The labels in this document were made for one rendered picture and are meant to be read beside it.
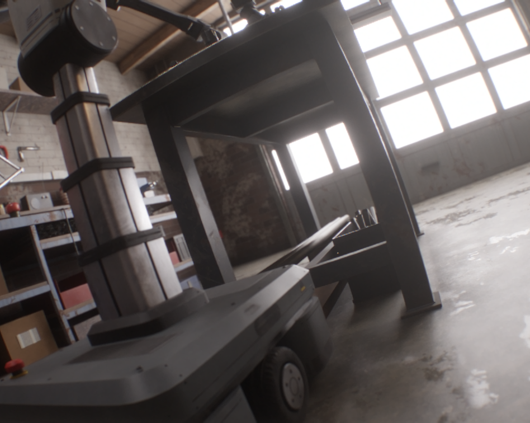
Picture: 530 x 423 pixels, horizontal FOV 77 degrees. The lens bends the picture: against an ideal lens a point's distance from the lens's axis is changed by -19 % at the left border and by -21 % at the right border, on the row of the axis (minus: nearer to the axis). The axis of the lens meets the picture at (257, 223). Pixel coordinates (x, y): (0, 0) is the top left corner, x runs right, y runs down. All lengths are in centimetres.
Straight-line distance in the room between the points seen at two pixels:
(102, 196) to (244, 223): 392
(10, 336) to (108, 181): 135
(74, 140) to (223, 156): 392
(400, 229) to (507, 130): 352
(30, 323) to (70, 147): 136
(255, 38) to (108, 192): 57
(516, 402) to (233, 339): 44
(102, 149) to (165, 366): 48
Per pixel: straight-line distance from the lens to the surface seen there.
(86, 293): 231
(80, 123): 83
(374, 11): 138
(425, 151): 432
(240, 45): 109
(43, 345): 211
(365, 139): 106
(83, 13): 92
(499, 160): 445
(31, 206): 301
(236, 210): 465
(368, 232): 137
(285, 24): 107
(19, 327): 205
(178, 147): 126
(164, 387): 47
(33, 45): 95
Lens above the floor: 38
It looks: level
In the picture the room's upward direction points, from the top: 20 degrees counter-clockwise
